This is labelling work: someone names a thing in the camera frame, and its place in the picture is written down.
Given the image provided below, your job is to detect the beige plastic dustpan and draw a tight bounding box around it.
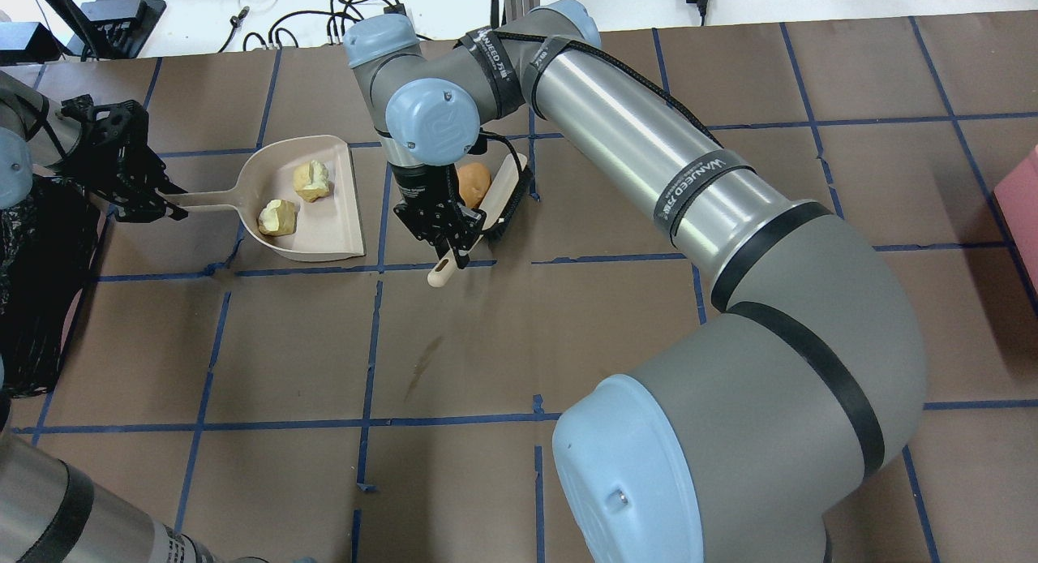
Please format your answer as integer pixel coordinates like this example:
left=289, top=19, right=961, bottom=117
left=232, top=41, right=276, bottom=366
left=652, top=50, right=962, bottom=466
left=165, top=135, right=366, bottom=261

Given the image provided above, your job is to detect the round brown bread roll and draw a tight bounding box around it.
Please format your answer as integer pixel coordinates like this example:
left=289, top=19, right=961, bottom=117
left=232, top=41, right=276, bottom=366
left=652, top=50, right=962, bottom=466
left=456, top=161, right=492, bottom=209

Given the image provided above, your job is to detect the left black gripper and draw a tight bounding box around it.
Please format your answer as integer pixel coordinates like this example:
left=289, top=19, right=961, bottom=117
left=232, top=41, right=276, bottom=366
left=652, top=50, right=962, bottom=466
left=58, top=95, right=188, bottom=223

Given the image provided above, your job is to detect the torn bread piece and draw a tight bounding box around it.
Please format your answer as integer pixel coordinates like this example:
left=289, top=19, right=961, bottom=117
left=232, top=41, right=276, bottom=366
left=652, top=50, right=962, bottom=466
left=292, top=160, right=332, bottom=202
left=257, top=200, right=298, bottom=237

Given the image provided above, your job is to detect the beige hand brush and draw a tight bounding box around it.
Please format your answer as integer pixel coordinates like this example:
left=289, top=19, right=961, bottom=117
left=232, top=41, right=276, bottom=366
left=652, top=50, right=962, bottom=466
left=427, top=153, right=532, bottom=288

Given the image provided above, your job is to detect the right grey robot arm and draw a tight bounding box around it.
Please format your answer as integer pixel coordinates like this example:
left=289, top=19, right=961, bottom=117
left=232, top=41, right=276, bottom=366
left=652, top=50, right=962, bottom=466
left=344, top=0, right=927, bottom=562

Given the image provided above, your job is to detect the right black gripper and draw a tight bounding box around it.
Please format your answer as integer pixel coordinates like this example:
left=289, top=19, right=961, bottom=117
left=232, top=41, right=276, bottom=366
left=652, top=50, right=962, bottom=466
left=392, top=164, right=488, bottom=260

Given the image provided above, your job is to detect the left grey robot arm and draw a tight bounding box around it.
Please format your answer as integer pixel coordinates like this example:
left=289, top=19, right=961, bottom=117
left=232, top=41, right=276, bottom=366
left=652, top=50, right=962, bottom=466
left=1, top=74, right=218, bottom=562

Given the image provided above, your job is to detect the pink plastic bin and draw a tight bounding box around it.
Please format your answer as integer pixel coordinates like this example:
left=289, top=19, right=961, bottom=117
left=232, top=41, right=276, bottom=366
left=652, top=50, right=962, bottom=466
left=994, top=145, right=1037, bottom=290

